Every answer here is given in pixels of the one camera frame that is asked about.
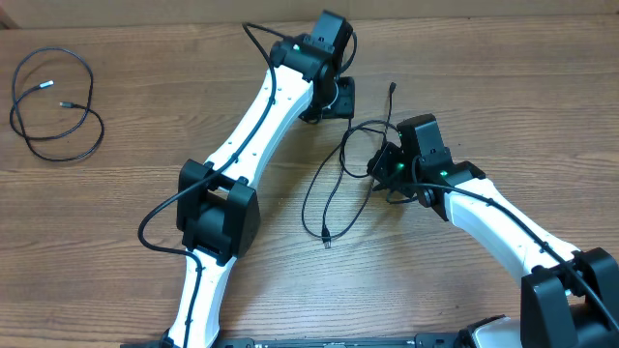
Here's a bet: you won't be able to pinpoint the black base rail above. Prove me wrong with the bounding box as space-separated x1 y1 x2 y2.
120 332 485 348

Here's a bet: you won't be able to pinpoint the black usb cables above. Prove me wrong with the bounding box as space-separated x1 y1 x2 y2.
301 81 402 250

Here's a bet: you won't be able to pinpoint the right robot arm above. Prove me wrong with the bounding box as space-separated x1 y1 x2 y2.
367 114 618 348

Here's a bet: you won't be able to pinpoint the separated black usb cable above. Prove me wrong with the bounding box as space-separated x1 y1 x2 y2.
9 46 105 162

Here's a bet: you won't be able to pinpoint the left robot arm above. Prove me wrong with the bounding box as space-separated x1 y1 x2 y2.
162 11 357 347

